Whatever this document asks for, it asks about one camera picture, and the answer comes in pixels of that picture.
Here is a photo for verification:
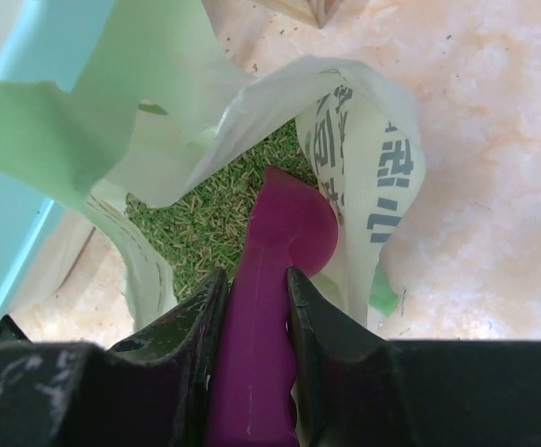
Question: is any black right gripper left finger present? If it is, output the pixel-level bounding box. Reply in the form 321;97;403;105
0;269;227;446

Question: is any teal plastic litter box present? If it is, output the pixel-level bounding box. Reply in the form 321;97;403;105
0;1;113;320

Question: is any wooden clothes rack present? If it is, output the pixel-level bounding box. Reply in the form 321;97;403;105
255;0;341;29

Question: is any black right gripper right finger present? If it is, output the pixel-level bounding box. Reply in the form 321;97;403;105
287;269;541;446

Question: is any green cat litter bag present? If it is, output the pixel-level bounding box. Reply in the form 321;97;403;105
0;1;426;328

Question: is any magenta litter scoop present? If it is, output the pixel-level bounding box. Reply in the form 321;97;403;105
204;166;338;446

